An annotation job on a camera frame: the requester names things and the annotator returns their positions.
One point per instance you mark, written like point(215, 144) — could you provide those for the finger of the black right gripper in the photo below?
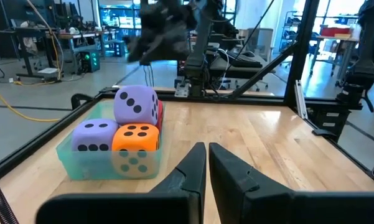
point(166, 48)
point(143, 49)

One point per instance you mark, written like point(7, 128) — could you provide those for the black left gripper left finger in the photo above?
point(143, 208)

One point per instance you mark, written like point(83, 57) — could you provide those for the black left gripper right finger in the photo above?
point(267, 208)

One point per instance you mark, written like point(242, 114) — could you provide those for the large purple foam die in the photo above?
point(93, 135)
point(143, 93)

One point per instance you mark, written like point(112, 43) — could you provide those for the large orange foam die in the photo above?
point(137, 141)

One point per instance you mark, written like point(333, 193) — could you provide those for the large red foam die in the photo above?
point(159, 115)

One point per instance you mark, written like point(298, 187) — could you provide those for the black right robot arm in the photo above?
point(202, 46)

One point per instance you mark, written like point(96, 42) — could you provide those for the black computer tower green light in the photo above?
point(90, 62)

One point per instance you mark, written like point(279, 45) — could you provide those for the teal translucent plastic bin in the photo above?
point(90, 168)

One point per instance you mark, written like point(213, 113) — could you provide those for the dark grey side desk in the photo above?
point(236, 67)

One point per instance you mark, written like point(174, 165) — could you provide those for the grey office chair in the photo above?
point(261, 43)

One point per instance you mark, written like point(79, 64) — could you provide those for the red storage bin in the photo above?
point(334, 31)

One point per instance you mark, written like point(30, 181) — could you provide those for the black jointed stand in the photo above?
point(365, 56)

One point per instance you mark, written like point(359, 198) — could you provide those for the black table frame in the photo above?
point(300, 62)

